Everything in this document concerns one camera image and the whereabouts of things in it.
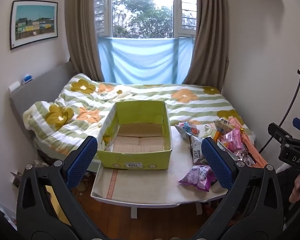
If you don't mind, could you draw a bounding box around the pink striped snack packet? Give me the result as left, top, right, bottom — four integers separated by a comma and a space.
217, 127, 243, 153

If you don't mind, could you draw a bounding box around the grey bed headboard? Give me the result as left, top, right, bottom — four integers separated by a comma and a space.
8, 61, 74, 150

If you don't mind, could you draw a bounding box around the white table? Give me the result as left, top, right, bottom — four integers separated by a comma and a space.
90, 124, 229, 219

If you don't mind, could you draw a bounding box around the white bowl-shaped snack pack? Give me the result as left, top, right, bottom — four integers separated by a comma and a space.
213, 117, 238, 136

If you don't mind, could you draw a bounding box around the floral striped blanket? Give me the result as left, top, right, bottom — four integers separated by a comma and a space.
22, 73, 255, 155

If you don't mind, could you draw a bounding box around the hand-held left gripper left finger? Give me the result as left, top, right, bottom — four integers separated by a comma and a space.
16, 135, 108, 240

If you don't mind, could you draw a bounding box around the framed wall picture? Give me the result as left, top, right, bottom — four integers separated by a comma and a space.
10, 0, 58, 50

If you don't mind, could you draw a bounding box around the orange patterned snack bag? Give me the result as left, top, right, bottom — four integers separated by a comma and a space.
229, 116, 268, 168

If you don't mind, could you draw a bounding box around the light blue cloth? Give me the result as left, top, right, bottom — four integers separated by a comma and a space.
97, 36, 195, 85

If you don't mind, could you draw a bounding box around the black cable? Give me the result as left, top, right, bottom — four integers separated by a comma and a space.
259, 69, 300, 155

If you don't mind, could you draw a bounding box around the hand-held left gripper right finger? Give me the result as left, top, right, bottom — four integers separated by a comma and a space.
190, 137, 284, 240

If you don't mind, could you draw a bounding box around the brown cartoon snack packet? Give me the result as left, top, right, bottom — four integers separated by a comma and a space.
236, 149, 256, 167

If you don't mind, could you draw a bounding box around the window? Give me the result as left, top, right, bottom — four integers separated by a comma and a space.
94, 0, 198, 40

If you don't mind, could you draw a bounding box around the purple snack packet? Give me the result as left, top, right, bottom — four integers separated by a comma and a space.
178, 164, 217, 192

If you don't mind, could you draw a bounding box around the green cardboard box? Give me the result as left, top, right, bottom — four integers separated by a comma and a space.
96, 100, 173, 170

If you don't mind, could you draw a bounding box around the red and blue snack packet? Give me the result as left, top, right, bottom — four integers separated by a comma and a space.
174, 121, 201, 139

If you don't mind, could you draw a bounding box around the brown curtain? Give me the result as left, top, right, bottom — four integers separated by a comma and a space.
64, 0, 103, 82
181, 0, 230, 92

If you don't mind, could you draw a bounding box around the person's right hand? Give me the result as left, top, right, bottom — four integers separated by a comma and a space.
289, 174, 300, 203

